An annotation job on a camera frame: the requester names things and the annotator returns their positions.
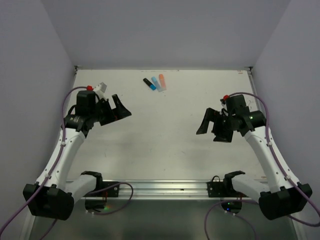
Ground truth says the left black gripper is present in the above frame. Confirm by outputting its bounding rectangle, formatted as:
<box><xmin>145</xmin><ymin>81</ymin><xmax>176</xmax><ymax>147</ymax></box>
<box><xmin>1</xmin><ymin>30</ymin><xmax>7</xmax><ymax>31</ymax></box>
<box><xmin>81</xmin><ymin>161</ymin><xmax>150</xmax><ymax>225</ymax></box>
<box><xmin>89</xmin><ymin>94</ymin><xmax>131</xmax><ymax>126</ymax></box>

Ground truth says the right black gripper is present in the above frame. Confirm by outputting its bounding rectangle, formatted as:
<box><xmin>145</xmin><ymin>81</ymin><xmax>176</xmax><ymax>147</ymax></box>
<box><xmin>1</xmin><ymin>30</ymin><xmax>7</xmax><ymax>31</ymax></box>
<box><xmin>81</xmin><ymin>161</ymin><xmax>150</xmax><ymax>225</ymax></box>
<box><xmin>196</xmin><ymin>106</ymin><xmax>236</xmax><ymax>142</ymax></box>

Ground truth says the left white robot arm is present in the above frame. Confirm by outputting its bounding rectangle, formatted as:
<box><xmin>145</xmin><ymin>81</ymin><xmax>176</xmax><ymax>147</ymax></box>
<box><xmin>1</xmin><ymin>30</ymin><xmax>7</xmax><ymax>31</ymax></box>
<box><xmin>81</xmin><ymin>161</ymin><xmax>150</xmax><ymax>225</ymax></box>
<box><xmin>23</xmin><ymin>87</ymin><xmax>131</xmax><ymax>221</ymax></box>

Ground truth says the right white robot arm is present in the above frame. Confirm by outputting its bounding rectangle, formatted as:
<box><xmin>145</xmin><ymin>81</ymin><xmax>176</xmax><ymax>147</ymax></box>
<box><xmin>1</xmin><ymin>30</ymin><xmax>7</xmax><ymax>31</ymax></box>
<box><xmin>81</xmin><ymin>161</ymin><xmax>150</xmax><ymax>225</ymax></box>
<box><xmin>196</xmin><ymin>94</ymin><xmax>313</xmax><ymax>220</ymax></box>

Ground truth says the black blue highlighter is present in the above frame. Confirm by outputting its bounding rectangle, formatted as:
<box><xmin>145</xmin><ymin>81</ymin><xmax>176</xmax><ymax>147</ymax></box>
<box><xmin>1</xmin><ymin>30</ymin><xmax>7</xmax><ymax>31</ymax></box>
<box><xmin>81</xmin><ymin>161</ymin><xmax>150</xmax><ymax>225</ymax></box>
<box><xmin>142</xmin><ymin>78</ymin><xmax>157</xmax><ymax>91</ymax></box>

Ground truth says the light blue highlighter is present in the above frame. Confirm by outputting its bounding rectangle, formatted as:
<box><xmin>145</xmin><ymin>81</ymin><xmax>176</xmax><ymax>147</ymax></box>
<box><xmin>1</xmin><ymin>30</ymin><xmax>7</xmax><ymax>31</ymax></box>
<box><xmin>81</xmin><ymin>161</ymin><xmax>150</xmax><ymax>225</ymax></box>
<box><xmin>151</xmin><ymin>76</ymin><xmax>163</xmax><ymax>92</ymax></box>

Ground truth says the orange highlighter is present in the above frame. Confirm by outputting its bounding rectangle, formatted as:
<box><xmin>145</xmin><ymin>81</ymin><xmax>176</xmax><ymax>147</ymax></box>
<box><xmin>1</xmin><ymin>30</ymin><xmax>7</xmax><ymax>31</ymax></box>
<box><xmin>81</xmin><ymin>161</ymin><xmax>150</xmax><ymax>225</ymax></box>
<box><xmin>158</xmin><ymin>74</ymin><xmax>167</xmax><ymax>91</ymax></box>

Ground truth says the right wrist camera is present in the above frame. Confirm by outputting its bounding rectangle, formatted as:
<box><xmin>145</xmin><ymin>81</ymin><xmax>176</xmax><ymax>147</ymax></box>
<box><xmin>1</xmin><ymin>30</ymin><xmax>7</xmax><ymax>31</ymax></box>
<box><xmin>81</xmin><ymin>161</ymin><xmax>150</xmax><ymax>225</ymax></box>
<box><xmin>220</xmin><ymin>95</ymin><xmax>229</xmax><ymax>111</ymax></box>

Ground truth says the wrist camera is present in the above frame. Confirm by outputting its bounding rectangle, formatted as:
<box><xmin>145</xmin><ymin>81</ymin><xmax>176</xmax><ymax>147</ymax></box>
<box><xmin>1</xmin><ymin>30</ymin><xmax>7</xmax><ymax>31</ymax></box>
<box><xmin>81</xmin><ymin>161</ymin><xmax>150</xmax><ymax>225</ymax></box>
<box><xmin>220</xmin><ymin>95</ymin><xmax>229</xmax><ymax>111</ymax></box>
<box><xmin>93</xmin><ymin>82</ymin><xmax>107</xmax><ymax>99</ymax></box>

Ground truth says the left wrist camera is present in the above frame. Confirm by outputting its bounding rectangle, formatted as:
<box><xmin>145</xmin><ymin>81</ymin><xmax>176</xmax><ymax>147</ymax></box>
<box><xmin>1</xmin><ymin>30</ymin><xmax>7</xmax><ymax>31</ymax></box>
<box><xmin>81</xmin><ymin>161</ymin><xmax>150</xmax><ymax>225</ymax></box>
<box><xmin>93</xmin><ymin>82</ymin><xmax>107</xmax><ymax>99</ymax></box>

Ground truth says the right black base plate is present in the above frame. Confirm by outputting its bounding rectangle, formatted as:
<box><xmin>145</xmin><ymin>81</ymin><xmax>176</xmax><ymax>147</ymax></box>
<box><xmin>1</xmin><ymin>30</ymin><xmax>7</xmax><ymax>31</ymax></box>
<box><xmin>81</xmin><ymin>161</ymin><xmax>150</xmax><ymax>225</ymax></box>
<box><xmin>206</xmin><ymin>181</ymin><xmax>247</xmax><ymax>198</ymax></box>

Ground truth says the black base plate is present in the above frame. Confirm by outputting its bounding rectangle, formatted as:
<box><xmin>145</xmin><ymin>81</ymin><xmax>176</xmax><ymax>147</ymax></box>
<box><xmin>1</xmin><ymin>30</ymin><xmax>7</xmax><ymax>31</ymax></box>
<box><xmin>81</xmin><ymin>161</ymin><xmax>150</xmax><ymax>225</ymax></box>
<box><xmin>206</xmin><ymin>181</ymin><xmax>247</xmax><ymax>198</ymax></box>
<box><xmin>84</xmin><ymin>181</ymin><xmax>119</xmax><ymax>198</ymax></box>

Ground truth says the aluminium mounting rail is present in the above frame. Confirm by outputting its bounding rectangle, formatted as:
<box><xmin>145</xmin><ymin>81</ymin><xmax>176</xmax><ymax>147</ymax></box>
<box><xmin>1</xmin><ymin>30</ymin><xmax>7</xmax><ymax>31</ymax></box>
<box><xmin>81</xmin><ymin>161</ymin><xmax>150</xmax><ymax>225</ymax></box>
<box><xmin>82</xmin><ymin>177</ymin><xmax>270</xmax><ymax>200</ymax></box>

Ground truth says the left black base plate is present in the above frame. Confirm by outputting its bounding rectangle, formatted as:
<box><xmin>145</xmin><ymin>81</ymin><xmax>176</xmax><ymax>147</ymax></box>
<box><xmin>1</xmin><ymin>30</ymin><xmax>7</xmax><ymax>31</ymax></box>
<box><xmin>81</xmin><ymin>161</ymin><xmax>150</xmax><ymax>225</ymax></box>
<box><xmin>84</xmin><ymin>181</ymin><xmax>119</xmax><ymax>198</ymax></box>

